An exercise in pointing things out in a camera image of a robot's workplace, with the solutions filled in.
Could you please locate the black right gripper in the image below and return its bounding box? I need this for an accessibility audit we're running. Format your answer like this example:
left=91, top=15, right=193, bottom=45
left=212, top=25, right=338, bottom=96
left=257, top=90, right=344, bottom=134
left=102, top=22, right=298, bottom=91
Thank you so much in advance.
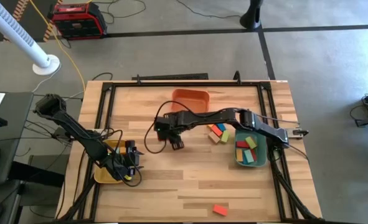
left=153, top=112, right=188, bottom=152

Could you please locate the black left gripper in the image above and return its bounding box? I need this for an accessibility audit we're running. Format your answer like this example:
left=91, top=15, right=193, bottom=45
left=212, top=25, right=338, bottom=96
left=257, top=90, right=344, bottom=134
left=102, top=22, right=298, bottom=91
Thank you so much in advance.
left=111, top=140, right=145, bottom=182

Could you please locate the natural wood thick block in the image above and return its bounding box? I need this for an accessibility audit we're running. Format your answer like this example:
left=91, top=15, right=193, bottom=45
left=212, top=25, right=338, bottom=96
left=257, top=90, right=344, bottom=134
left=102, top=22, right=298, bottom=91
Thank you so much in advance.
left=207, top=131, right=221, bottom=144

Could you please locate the red-orange thick block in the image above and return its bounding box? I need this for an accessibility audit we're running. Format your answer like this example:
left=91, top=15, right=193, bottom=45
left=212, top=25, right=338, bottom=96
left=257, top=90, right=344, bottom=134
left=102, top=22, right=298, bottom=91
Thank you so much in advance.
left=210, top=124, right=224, bottom=138

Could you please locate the orange plastic bin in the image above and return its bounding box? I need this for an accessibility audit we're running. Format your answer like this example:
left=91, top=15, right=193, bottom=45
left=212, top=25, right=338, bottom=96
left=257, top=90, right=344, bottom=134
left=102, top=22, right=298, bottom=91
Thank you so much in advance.
left=171, top=88, right=210, bottom=113

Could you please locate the teal block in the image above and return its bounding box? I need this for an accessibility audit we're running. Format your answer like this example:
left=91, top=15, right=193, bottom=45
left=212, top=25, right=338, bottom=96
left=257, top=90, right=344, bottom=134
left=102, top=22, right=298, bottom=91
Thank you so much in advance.
left=243, top=149, right=255, bottom=164

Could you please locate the teal plastic bin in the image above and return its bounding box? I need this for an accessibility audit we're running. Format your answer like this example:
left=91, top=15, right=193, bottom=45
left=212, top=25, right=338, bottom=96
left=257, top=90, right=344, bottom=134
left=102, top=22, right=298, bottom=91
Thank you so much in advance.
left=234, top=129, right=268, bottom=168

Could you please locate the yellow plastic bin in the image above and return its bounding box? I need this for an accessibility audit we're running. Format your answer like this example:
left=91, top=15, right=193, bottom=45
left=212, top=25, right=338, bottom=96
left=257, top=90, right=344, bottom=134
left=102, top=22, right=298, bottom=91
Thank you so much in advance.
left=93, top=139, right=131, bottom=184

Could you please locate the dark grey side table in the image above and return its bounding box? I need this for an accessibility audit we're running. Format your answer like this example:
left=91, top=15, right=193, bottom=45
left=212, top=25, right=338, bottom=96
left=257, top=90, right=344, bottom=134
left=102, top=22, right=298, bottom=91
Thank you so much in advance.
left=0, top=91, right=35, bottom=187

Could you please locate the black stand base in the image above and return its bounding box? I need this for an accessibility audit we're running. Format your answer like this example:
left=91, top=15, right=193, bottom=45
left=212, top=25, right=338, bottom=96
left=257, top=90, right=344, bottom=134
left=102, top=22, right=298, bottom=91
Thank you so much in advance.
left=238, top=0, right=265, bottom=31

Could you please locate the black hazard striped mat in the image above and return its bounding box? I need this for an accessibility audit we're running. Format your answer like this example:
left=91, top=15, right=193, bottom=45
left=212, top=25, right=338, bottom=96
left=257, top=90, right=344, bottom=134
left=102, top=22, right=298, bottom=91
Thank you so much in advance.
left=0, top=0, right=65, bottom=43

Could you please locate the white tower fan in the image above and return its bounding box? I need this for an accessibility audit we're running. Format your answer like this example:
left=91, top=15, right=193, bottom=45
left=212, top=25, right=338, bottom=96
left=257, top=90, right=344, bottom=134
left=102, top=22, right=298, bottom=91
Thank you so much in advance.
left=0, top=0, right=61, bottom=77

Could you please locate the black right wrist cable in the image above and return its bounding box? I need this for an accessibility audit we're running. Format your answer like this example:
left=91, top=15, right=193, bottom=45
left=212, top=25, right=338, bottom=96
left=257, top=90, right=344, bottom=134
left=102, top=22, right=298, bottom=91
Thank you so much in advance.
left=144, top=100, right=203, bottom=155

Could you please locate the black flat rail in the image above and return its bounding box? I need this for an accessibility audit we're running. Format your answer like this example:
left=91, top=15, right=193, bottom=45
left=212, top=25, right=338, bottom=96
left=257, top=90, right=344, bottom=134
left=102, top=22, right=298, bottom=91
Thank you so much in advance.
left=131, top=73, right=209, bottom=82

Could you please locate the black aluminium table frame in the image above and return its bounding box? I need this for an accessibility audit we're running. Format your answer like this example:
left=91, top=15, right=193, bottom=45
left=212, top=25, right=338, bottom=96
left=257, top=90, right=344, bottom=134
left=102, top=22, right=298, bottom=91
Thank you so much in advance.
left=55, top=70, right=323, bottom=224

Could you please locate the yellow cable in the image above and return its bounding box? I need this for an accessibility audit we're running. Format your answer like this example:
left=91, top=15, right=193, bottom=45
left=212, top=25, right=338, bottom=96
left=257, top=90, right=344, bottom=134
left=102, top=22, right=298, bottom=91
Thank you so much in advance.
left=29, top=0, right=87, bottom=93

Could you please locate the black floor cable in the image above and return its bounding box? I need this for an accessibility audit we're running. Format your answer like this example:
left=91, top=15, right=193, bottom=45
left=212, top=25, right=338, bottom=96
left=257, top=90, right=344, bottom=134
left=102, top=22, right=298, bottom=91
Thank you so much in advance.
left=92, top=0, right=147, bottom=25
left=175, top=0, right=243, bottom=19

